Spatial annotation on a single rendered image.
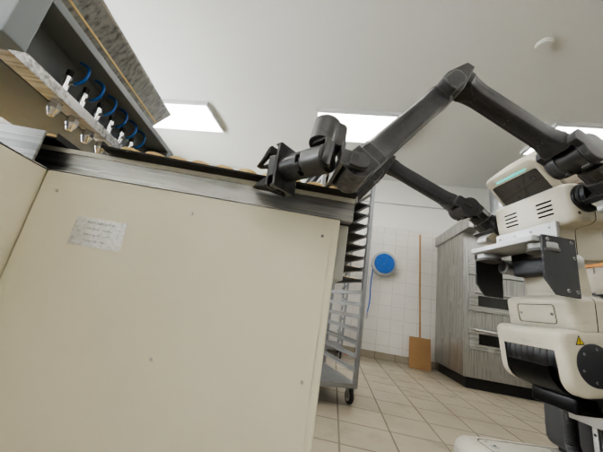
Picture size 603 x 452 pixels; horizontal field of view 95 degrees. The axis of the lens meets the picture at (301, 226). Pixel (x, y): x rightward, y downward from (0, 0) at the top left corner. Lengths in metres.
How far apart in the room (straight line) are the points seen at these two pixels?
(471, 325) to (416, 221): 1.91
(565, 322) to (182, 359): 0.97
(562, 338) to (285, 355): 0.72
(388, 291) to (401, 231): 1.04
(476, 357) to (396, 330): 1.24
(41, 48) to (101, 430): 0.85
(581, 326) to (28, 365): 1.27
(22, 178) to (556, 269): 1.30
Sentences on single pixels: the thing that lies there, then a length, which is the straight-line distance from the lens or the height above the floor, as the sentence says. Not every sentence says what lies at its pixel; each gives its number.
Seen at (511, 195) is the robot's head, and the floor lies 1.11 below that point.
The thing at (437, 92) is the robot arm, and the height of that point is 1.16.
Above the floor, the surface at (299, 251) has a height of 0.74.
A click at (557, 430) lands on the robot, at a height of 0.35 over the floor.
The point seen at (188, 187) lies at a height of 0.85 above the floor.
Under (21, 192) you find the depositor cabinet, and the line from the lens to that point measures 0.84.
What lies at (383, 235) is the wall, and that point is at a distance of 4.96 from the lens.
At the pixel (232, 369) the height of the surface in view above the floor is 0.49.
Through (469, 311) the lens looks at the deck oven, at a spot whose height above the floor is 0.85.
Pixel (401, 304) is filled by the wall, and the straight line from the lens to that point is 4.85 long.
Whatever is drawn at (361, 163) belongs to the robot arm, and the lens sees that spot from 0.53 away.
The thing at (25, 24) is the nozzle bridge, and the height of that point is 1.07.
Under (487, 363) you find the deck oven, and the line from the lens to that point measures 4.15.
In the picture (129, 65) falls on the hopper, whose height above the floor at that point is 1.29.
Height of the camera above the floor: 0.63
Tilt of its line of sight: 15 degrees up
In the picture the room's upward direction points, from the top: 9 degrees clockwise
